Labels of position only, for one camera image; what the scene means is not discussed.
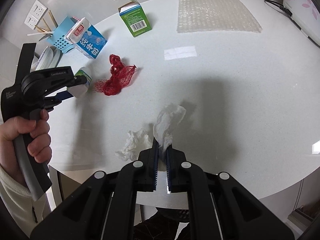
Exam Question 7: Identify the red mesh net bag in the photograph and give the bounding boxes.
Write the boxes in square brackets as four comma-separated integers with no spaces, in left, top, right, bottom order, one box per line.
[93,54,137,96]

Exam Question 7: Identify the clear bubble wrap sheet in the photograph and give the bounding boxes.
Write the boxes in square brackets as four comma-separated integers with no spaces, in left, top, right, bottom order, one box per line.
[177,0,262,33]

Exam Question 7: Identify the white sleeve forearm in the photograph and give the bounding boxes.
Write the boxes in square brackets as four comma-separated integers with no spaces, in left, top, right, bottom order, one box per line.
[1,168,50,236]

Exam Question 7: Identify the blue white milk carton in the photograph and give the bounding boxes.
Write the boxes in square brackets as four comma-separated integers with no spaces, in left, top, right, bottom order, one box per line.
[65,17,107,59]

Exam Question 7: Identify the white wall socket pair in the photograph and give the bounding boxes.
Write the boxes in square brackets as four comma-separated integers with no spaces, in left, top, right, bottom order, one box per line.
[24,0,48,30]

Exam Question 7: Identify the black power cable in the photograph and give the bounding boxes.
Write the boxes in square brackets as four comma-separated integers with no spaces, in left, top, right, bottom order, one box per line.
[263,0,301,28]

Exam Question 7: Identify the stacked white plates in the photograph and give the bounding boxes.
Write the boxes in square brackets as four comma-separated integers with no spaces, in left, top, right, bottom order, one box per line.
[30,47,62,72]

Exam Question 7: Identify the white floral rice cooker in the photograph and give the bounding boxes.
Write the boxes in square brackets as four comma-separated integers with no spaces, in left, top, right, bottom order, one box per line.
[283,0,319,44]

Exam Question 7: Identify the green white carton box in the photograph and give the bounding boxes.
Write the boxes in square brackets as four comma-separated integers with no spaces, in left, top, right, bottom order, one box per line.
[114,0,152,37]

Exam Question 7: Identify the white tissue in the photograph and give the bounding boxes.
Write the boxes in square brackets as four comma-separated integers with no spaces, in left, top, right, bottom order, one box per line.
[116,103,187,161]

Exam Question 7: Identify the white green pill bottle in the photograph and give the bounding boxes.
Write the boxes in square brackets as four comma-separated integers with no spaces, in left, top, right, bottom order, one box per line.
[67,67,92,98]

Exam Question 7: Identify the blue utensil holder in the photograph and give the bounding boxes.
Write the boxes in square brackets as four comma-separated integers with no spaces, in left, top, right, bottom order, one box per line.
[47,17,75,54]

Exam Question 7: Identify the person left hand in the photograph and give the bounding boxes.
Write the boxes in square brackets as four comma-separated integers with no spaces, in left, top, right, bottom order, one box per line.
[1,109,52,186]

